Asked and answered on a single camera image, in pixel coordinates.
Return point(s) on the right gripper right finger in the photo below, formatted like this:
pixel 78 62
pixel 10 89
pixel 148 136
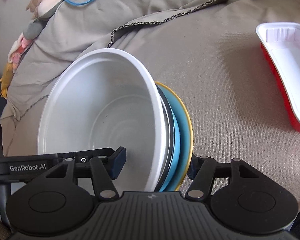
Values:
pixel 201 171

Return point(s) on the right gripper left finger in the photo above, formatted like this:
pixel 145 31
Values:
pixel 106 165

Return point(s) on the blue enamel bowl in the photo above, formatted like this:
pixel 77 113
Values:
pixel 173 144

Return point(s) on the white yellow-rimmed bowl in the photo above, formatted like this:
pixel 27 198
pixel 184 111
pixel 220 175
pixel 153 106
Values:
pixel 186 134

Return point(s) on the stainless steel bowl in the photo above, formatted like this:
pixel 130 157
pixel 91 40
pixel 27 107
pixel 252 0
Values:
pixel 170 133

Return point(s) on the white rainbow paper bowl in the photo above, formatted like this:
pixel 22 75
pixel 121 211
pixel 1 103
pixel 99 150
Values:
pixel 107 98

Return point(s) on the white red plastic tray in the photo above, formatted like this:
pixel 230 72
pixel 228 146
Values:
pixel 280 44

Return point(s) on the yellow plush toy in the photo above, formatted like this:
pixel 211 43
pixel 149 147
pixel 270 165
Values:
pixel 6 79

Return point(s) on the pink white plush toy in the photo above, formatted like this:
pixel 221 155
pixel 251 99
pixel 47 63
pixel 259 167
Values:
pixel 18 48

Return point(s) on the beige sofa cover blanket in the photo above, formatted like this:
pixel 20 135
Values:
pixel 207 51

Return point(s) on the grey plush toy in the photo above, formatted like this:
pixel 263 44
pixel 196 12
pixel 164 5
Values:
pixel 34 28

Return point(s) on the brown white plush toy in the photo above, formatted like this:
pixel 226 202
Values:
pixel 43 9

